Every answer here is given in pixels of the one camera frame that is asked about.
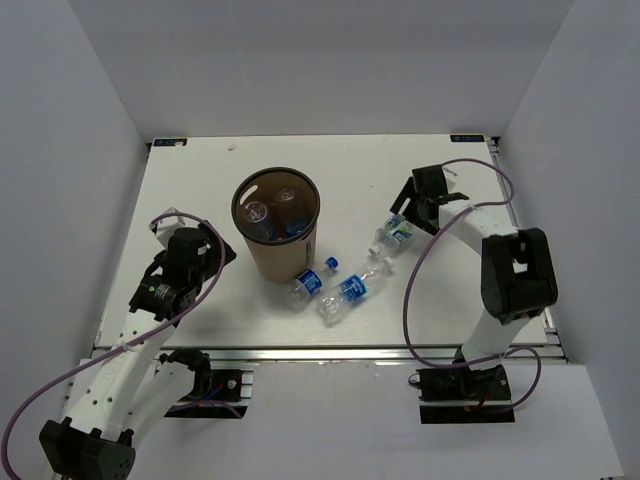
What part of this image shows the clear bottle green blue label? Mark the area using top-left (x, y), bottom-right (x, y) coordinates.
top-left (369, 214), bottom-right (414, 257)

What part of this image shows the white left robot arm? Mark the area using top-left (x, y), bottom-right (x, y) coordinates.
top-left (39, 223), bottom-right (236, 479)

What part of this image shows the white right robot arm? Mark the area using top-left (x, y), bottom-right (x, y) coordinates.
top-left (391, 158), bottom-right (558, 399)

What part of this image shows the brown cylindrical paper bin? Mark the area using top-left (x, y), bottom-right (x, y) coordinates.
top-left (231, 167), bottom-right (321, 283)

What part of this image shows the blue sticker back right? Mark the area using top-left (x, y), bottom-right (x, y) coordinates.
top-left (450, 134), bottom-right (485, 143)

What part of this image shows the blue sticker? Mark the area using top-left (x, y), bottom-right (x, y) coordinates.
top-left (450, 134), bottom-right (485, 143)
top-left (152, 138), bottom-right (188, 148)

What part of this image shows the small clear bottle blue cap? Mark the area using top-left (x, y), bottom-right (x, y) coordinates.
top-left (285, 257), bottom-right (339, 310)

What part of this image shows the blue sticker back left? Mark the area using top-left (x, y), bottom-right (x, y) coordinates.
top-left (152, 138), bottom-right (188, 148)

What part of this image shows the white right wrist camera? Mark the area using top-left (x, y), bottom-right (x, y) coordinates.
top-left (442, 166), bottom-right (458, 191)

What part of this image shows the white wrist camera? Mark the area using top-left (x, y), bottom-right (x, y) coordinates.
top-left (149, 207), bottom-right (186, 248)
top-left (442, 166), bottom-right (458, 191)

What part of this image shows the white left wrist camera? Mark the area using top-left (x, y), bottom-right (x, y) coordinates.
top-left (149, 207), bottom-right (186, 248)

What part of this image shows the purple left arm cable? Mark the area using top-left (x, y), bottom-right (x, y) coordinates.
top-left (0, 212), bottom-right (224, 480)

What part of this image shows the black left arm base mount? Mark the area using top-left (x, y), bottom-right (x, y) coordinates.
top-left (155, 348), bottom-right (254, 420)

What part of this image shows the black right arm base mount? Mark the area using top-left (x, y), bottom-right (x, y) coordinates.
top-left (408, 362), bottom-right (515, 425)

